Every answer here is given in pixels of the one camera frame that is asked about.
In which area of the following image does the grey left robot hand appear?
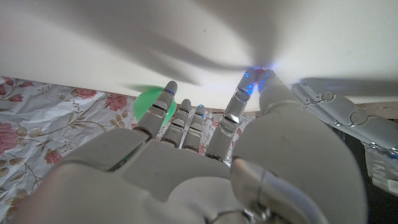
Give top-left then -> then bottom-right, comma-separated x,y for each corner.
292,81 -> 398,197

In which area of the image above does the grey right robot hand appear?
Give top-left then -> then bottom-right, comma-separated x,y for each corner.
12,68 -> 369,224

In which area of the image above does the cream foam board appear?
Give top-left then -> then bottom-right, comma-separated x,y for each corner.
0,0 -> 398,113

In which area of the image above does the green ball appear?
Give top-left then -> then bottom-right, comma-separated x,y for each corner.
133,86 -> 178,127

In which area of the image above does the floral backdrop cloth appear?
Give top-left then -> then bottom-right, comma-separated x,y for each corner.
0,76 -> 259,224

